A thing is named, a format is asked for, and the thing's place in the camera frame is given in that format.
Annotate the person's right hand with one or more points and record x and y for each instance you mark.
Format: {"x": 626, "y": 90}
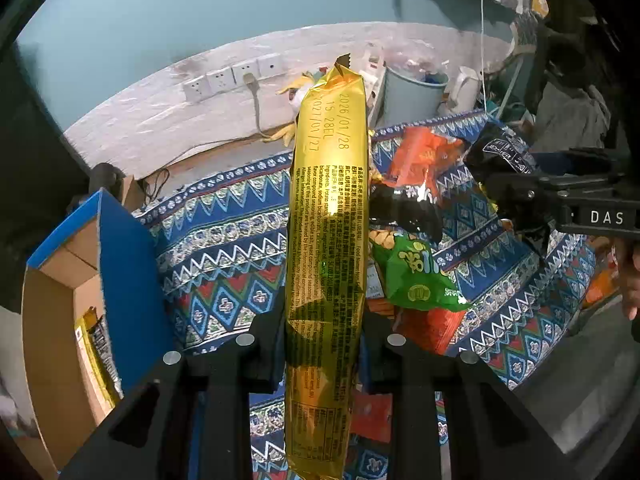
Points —
{"x": 628, "y": 261}

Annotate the yellow biscuit pack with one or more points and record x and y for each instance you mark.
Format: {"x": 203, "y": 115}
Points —
{"x": 96, "y": 355}
{"x": 326, "y": 271}

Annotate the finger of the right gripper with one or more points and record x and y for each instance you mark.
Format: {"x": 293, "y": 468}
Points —
{"x": 531, "y": 202}

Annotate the white booklet stack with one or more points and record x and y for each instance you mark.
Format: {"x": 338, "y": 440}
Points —
{"x": 373, "y": 75}

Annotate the banana peel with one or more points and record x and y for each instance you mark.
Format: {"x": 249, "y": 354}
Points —
{"x": 286, "y": 135}

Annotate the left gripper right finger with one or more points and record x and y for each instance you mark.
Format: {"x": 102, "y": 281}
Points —
{"x": 491, "y": 435}

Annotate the small cardboard box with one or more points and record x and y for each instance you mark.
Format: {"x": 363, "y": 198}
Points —
{"x": 132, "y": 196}

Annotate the black snack packet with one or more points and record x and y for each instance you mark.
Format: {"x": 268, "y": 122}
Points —
{"x": 396, "y": 207}
{"x": 498, "y": 150}

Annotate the red white paper bag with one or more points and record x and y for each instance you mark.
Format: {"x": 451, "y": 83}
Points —
{"x": 297, "y": 89}

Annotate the light blue trash bin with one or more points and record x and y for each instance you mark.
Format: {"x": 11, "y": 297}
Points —
{"x": 413, "y": 87}

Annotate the orange chips bag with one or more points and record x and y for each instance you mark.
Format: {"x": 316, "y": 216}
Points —
{"x": 422, "y": 156}

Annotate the patterned blue tablecloth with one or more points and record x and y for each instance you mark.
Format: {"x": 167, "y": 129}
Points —
{"x": 220, "y": 247}

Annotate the flat orange-red snack bag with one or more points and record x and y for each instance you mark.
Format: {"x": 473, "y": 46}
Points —
{"x": 395, "y": 400}

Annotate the white wall socket strip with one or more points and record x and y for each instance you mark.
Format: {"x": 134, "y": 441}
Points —
{"x": 231, "y": 77}

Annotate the blue cardboard box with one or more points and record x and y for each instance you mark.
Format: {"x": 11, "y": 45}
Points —
{"x": 99, "y": 260}

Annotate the green snack bag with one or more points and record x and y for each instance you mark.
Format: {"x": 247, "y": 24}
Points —
{"x": 411, "y": 277}

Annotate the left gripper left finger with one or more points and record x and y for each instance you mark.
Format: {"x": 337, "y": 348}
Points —
{"x": 189, "y": 418}

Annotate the black curtain cloth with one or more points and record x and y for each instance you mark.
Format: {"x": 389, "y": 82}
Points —
{"x": 39, "y": 176}

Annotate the white electric kettle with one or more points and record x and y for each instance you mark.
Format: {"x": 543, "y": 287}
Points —
{"x": 463, "y": 93}

